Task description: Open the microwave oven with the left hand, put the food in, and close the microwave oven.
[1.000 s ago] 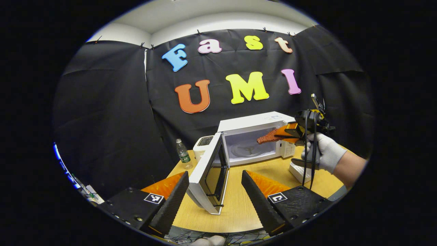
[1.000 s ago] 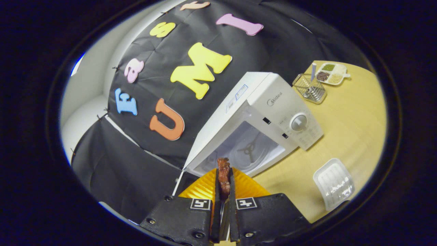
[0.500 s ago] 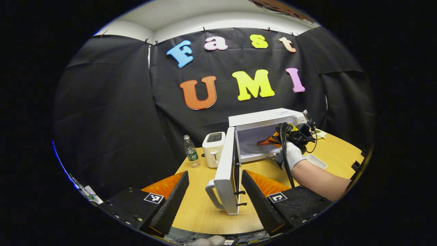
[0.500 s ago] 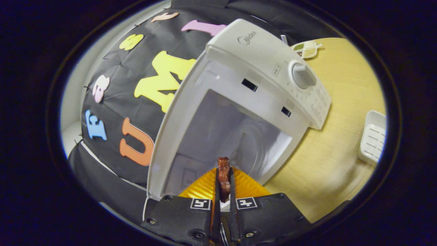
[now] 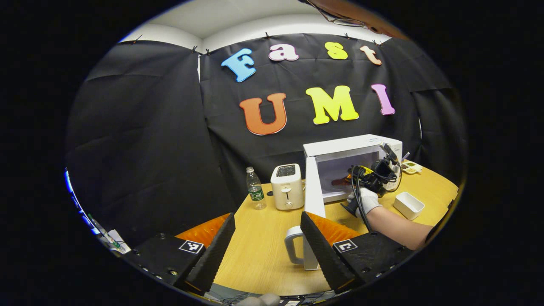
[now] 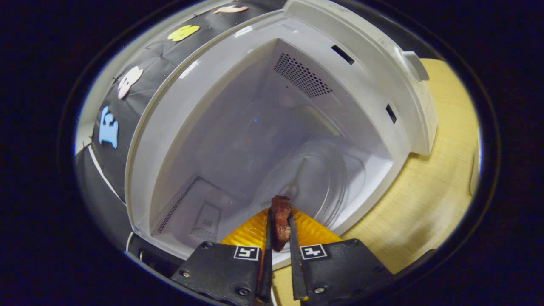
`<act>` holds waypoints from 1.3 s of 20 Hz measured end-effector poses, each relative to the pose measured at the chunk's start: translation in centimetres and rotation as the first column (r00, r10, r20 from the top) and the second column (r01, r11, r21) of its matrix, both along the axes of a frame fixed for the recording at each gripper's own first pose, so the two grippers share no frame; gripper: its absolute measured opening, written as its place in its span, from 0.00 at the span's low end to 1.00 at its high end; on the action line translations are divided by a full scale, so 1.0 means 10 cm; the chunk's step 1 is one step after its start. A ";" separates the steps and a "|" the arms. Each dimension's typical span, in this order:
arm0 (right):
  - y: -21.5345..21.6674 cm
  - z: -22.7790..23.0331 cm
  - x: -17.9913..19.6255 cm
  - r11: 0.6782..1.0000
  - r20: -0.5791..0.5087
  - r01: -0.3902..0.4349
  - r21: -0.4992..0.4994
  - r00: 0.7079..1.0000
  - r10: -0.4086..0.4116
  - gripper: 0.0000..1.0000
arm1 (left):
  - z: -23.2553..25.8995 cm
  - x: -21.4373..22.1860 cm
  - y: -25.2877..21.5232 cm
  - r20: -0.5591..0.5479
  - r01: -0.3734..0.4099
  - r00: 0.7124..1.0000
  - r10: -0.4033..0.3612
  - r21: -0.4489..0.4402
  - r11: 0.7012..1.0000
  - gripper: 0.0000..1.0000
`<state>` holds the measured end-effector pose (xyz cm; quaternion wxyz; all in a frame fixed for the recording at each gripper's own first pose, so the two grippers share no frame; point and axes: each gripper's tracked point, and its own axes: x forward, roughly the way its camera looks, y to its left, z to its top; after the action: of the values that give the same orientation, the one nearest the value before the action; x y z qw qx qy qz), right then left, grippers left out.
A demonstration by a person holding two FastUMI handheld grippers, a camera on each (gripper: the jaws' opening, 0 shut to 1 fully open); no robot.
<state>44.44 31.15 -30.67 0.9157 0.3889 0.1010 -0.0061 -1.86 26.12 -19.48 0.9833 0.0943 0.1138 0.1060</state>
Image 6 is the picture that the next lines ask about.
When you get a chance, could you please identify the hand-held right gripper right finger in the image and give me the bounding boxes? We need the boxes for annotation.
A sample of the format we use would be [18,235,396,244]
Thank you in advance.
[288,208,394,306]

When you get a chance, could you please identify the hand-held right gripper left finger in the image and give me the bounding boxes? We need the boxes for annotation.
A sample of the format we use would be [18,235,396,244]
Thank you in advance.
[170,207,273,306]

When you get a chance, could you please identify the brown meat piece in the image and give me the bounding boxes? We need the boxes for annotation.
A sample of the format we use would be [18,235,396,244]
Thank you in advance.
[270,195,293,253]

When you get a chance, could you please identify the white microwave oven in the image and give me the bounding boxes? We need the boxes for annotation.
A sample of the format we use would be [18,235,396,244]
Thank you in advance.
[125,0,439,279]

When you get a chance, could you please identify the glass turntable plate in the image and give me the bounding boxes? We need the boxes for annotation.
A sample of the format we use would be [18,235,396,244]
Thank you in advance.
[248,139,367,231]

